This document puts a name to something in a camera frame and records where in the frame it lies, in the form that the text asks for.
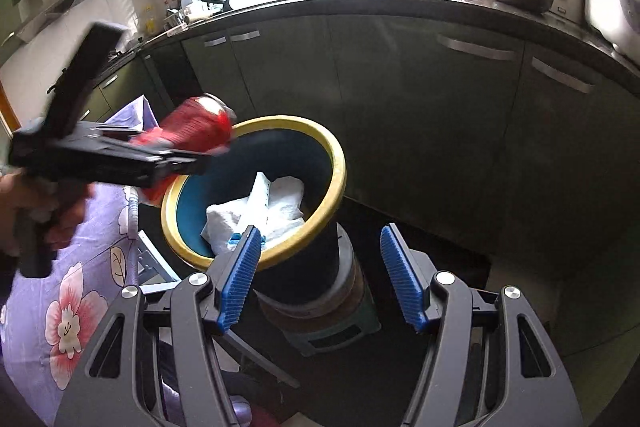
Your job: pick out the red soda can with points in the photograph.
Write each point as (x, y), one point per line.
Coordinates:
(195, 122)

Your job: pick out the grey metal table frame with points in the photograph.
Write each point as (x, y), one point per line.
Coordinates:
(155, 264)

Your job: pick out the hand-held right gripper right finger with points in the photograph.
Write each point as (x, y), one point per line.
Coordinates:
(400, 272)

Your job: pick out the green plastic stool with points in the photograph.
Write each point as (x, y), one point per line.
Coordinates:
(330, 334)

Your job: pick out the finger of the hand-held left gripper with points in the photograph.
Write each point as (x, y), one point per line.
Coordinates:
(165, 164)
(90, 57)

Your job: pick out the white paper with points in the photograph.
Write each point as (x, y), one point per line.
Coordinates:
(280, 202)

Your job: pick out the person's left hand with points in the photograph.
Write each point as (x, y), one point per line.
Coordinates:
(70, 214)

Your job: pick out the blue bin with yellow rim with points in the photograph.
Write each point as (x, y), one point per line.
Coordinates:
(290, 152)

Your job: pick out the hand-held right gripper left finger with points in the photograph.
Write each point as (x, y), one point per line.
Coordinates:
(245, 272)

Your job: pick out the purple floral tablecloth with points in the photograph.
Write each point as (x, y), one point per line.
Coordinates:
(100, 227)

